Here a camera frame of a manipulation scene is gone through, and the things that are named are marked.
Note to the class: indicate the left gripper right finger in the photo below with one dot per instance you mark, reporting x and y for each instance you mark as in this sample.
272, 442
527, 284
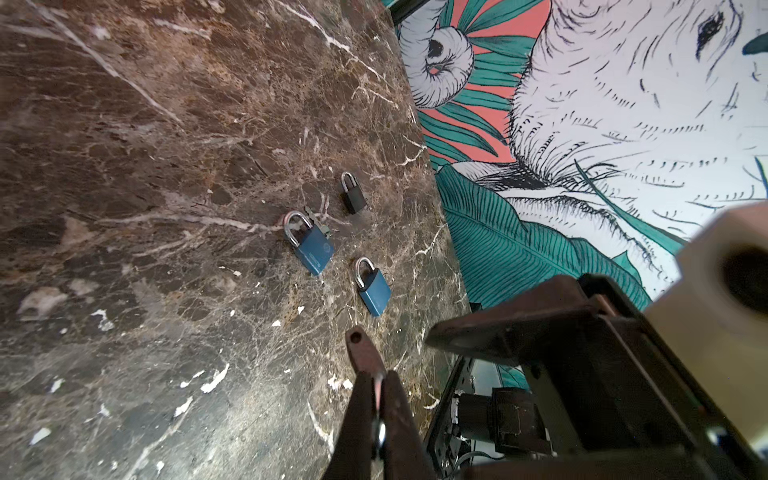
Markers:
403, 453

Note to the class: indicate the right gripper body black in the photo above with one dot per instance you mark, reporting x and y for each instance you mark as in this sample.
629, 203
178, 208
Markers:
617, 401

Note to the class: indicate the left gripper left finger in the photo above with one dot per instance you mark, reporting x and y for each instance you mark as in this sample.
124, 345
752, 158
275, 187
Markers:
353, 453

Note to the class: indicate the blue padlock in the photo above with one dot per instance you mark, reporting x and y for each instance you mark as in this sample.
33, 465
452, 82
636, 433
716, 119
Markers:
314, 250
372, 286

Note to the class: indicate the silver key of grey padlock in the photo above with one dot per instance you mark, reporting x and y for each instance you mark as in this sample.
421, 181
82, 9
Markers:
364, 357

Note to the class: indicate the small black padlock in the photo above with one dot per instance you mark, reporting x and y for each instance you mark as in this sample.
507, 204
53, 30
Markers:
352, 195

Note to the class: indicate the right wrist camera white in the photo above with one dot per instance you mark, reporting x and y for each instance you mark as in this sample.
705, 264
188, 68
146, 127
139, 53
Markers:
714, 318

